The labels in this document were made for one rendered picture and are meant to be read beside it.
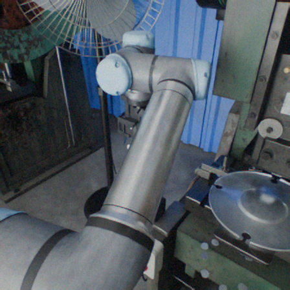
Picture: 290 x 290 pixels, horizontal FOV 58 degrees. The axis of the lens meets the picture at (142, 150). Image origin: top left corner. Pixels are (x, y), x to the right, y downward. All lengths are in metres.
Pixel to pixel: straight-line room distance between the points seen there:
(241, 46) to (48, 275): 0.56
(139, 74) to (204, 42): 1.58
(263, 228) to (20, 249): 0.58
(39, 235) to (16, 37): 1.30
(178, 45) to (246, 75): 1.56
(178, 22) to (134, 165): 1.85
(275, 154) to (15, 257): 0.60
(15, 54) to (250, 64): 1.21
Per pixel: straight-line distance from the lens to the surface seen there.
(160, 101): 0.44
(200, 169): 0.95
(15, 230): 0.37
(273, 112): 0.71
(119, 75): 0.51
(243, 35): 0.64
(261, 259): 0.69
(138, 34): 0.63
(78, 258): 0.32
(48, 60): 1.92
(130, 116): 0.72
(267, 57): 0.65
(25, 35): 1.58
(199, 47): 2.08
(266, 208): 0.80
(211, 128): 2.22
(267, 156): 0.72
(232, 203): 0.78
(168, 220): 0.89
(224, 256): 0.84
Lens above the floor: 1.32
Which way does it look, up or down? 34 degrees down
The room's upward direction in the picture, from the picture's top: straight up
